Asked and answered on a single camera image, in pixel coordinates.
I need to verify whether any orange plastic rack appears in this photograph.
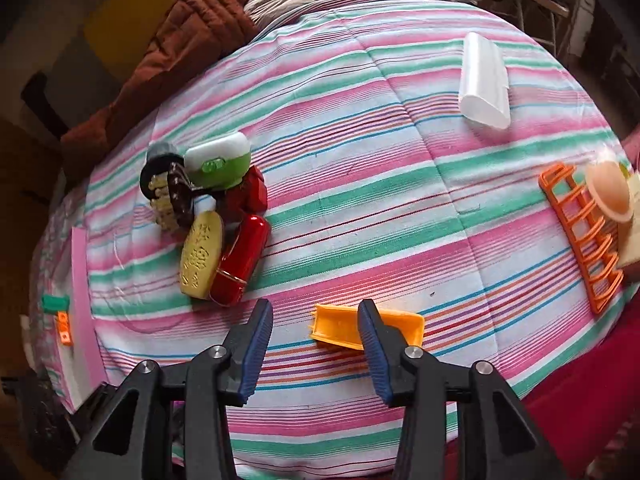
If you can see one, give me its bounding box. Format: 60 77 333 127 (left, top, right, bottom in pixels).
539 162 625 315

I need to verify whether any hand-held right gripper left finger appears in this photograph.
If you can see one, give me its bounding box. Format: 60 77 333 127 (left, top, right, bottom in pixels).
75 299 275 480

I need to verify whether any cluttered rack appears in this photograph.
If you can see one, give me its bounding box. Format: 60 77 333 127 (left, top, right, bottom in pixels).
490 0 626 61

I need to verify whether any green ribbed plastic piece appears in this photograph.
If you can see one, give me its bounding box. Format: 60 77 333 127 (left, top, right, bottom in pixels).
41 294 71 315

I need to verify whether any grey yellow blue headboard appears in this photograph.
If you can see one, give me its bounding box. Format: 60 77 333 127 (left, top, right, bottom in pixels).
0 0 181 131

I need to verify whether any orange plastic tray piece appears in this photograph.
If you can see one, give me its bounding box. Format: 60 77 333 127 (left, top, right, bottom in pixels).
309 303 426 353

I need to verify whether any pink white box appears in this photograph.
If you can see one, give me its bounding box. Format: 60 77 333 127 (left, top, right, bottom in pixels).
67 225 108 411

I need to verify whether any grey cylinder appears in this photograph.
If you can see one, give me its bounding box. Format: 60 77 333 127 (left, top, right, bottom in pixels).
140 142 183 201

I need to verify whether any glossy red case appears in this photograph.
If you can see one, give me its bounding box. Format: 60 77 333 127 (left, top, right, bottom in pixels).
207 214 272 307

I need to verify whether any brown quilt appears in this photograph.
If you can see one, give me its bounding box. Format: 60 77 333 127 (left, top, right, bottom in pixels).
60 0 266 186

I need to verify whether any small red box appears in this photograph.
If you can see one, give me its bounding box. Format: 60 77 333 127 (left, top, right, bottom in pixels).
227 165 268 221

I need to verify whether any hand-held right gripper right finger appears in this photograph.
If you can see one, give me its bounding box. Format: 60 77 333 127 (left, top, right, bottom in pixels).
356 299 568 480

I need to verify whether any white green plug-in device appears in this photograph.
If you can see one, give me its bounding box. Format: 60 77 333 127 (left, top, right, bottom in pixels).
184 131 252 192

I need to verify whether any red cloth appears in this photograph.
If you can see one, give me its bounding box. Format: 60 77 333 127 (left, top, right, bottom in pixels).
440 280 640 480

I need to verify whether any yellow embossed oval block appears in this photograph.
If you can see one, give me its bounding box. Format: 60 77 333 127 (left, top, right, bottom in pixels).
180 210 225 301

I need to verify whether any dark brown pumpkin ornament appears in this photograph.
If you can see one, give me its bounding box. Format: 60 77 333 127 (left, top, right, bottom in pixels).
149 162 196 235

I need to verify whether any peach plastic spool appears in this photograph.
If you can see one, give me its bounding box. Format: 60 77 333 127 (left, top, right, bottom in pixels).
585 157 635 223

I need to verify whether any black post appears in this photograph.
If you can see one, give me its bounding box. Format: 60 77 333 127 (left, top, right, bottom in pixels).
22 72 66 136

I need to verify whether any white plastic case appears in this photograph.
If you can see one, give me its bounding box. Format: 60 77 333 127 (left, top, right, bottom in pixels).
458 32 512 130

